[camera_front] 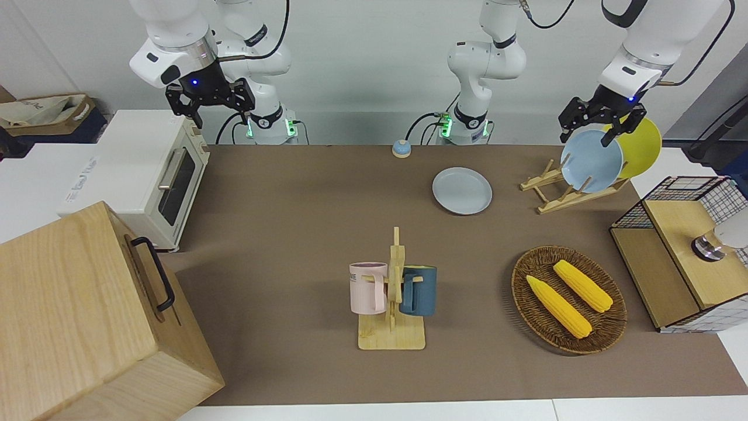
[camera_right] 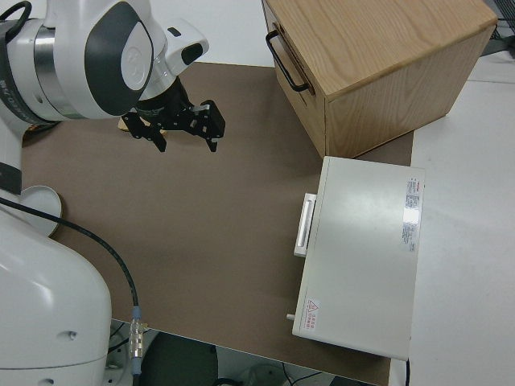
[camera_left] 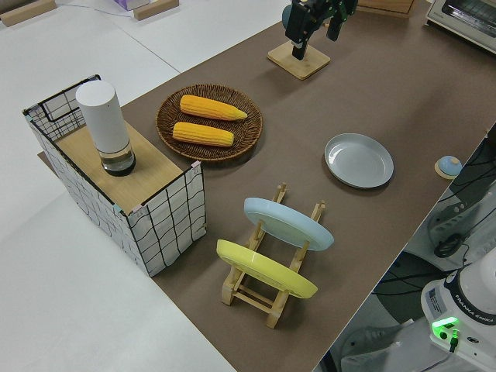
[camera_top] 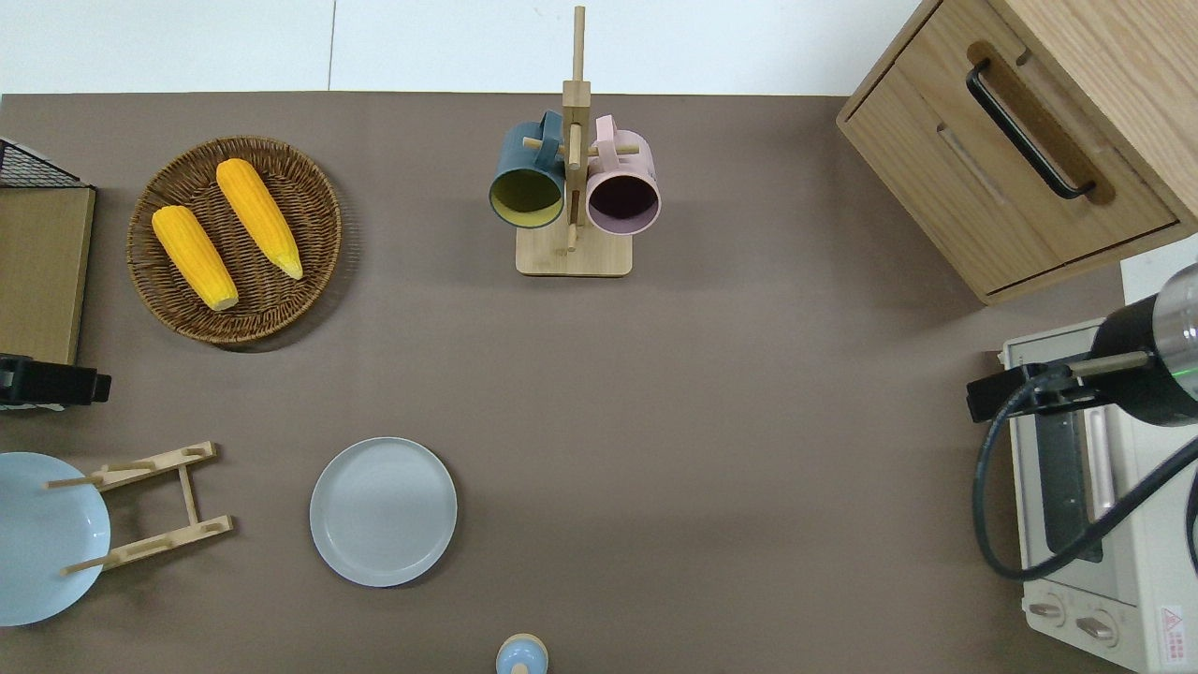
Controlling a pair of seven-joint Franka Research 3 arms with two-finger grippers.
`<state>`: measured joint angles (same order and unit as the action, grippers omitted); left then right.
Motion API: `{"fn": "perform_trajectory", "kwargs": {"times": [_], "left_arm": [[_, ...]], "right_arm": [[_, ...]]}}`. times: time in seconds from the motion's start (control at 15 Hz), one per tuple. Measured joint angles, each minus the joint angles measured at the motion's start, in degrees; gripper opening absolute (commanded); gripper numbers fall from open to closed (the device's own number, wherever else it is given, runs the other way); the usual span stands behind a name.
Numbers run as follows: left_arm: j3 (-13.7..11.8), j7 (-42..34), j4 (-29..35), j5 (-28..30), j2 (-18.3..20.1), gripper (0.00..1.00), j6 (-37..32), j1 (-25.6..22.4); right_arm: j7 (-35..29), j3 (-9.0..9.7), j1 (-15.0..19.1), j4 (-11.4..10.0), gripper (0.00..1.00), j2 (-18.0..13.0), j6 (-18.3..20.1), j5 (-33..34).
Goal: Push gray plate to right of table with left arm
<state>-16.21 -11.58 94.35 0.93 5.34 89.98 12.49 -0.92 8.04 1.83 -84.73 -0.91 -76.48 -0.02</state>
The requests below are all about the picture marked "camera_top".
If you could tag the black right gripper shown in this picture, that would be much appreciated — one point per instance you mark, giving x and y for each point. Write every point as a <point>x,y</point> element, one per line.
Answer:
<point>1048,388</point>

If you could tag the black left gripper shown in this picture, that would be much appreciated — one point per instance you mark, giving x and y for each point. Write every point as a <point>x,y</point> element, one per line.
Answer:
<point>47,386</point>

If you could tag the gray round plate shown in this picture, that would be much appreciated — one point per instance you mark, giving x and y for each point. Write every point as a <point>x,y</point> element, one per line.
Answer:
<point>384,512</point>

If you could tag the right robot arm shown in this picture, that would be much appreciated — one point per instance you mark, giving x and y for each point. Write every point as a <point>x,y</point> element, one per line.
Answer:
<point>1146,374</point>

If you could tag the wooden plate rack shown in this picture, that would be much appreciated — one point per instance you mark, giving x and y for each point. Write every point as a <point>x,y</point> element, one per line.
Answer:
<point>187,493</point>

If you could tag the light blue plate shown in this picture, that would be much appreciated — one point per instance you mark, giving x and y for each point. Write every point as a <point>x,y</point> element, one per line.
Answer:
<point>42,543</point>

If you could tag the wooden board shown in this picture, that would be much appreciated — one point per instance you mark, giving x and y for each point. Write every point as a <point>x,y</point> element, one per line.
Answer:
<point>37,271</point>

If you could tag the yellow corn cob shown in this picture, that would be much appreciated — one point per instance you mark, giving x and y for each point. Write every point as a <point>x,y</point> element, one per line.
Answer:
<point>259,217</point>
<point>194,256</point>

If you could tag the round wicker basket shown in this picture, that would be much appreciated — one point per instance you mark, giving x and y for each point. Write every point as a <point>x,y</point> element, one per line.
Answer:
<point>281,300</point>

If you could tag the white toaster oven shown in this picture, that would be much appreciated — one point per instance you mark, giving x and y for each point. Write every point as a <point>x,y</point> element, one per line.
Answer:
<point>1151,562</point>

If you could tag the grid-patterned box with wooden top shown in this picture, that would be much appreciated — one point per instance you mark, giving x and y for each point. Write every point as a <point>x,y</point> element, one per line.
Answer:
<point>28,168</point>

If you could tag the wooden drawer cabinet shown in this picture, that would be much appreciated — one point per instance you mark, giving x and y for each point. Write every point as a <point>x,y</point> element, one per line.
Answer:
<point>936,168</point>

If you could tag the pink mug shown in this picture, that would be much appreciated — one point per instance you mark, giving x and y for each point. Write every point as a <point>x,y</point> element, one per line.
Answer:
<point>629,161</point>

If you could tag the wooden mug tree stand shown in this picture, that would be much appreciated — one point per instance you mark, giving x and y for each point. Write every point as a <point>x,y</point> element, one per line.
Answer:
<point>573,255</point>

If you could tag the teal mug yellow inside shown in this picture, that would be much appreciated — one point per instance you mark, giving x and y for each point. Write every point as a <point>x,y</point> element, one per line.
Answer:
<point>515,159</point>

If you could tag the blue bell wooden base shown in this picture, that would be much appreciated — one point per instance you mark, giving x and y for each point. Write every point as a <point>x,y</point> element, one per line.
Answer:
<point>521,657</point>

